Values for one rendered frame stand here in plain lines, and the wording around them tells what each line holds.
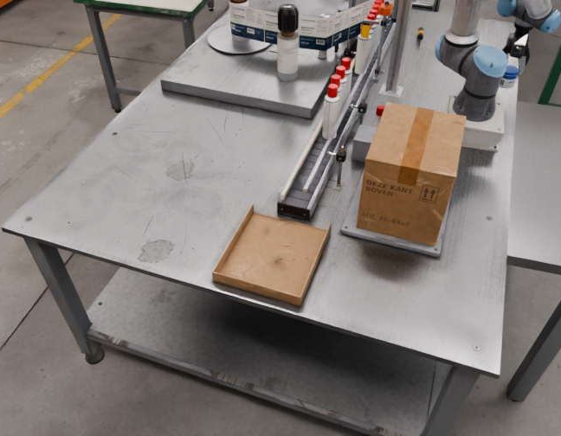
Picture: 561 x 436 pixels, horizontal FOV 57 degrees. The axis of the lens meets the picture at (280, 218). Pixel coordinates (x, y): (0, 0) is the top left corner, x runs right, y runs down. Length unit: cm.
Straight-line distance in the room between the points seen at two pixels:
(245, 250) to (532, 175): 104
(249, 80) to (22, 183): 169
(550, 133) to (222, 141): 125
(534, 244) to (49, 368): 193
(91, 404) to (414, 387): 127
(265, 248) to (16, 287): 157
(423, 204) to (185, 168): 84
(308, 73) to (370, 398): 133
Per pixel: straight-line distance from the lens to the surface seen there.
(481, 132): 201
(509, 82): 234
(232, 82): 223
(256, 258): 152
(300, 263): 151
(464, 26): 198
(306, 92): 215
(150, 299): 226
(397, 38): 218
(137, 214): 172
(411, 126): 157
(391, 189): 147
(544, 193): 194
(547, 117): 234
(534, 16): 204
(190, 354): 208
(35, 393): 244
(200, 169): 185
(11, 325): 268
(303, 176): 172
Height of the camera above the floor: 198
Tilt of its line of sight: 44 degrees down
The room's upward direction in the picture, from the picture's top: straight up
